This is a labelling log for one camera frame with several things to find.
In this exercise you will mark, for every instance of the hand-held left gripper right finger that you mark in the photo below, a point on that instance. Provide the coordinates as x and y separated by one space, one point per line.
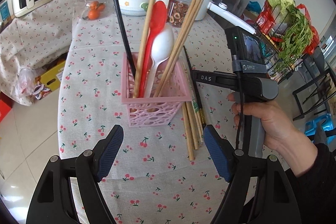
218 153

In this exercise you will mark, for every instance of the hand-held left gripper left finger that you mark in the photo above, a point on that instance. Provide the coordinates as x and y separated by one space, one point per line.
109 153

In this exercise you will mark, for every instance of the pink lattice utensil basket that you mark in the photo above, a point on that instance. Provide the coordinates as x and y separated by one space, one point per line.
157 111

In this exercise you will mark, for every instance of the black chopstick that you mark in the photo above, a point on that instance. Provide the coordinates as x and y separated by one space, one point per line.
187 61
118 11

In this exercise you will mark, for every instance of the white plastic spoon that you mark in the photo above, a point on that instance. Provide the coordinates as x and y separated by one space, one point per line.
162 45

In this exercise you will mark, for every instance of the red plastic spoon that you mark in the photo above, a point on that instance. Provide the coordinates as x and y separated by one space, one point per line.
158 16

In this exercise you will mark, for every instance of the person's right forearm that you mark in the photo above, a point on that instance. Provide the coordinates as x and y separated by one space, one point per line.
315 187

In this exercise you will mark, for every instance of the person's right hand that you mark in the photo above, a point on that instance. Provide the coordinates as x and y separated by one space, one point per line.
281 132

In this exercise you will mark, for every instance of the long brown wooden chopstick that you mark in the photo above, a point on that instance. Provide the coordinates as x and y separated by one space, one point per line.
189 142
193 134

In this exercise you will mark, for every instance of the black chair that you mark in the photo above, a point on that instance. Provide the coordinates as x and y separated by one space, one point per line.
317 87

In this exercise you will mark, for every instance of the green leafy herbs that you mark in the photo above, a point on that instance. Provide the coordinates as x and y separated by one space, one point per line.
296 37

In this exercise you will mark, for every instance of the red snack packet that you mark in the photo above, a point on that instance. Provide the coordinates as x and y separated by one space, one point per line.
265 19

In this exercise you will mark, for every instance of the blue plastic stool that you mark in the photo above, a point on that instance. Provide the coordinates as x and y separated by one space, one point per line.
321 124

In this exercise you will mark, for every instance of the red plastic bag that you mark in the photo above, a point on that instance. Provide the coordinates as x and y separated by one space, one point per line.
313 37

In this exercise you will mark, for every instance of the pale green cabbage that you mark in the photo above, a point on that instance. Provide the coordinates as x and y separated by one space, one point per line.
281 2

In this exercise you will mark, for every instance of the yellow cardboard box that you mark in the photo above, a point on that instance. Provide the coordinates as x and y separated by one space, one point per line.
53 77

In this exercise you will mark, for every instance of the clear plastic bag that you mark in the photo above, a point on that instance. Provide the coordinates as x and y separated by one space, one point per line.
31 82

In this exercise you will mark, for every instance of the jar of dried slices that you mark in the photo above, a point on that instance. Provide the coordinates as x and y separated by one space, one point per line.
181 11

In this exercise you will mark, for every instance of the red box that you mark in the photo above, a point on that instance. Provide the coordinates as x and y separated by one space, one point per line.
4 108

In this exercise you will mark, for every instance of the cherry print cabinet cloth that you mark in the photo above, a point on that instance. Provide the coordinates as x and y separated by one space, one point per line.
34 43

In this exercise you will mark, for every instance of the small tangerine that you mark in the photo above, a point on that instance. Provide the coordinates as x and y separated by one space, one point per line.
91 5
93 14
100 6

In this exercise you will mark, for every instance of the white flower bowl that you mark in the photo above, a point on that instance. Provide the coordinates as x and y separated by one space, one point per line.
131 6

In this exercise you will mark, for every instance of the black-lidded clear container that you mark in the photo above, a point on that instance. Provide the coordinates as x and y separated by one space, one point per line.
4 10

